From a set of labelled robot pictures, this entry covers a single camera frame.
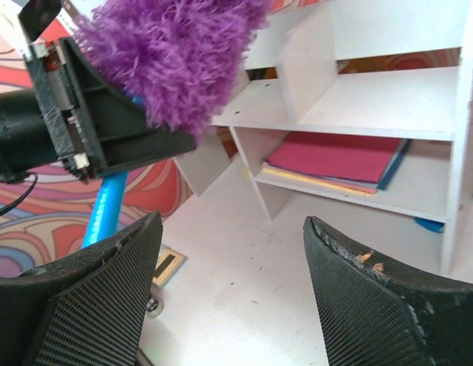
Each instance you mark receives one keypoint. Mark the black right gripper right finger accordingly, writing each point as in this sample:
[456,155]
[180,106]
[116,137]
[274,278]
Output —
[375,310]

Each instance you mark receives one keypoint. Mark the small yellow book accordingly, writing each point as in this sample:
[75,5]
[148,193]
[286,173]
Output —
[168,263]

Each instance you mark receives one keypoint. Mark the white wooden bookshelf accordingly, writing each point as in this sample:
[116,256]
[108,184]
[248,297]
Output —
[371,68]

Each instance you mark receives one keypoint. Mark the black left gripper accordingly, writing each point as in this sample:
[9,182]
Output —
[41,125]

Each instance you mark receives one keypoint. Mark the blue item under shelf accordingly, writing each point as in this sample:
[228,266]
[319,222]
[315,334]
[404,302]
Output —
[430,225]

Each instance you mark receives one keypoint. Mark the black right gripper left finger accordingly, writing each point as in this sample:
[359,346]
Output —
[86,308]

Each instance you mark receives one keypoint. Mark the purple fluffy duster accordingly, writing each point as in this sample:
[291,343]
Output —
[178,59]

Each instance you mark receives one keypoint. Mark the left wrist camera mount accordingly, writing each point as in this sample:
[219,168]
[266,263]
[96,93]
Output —
[23,25]

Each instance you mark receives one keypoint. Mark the white black stapler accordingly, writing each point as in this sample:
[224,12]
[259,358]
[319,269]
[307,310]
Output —
[155,304]

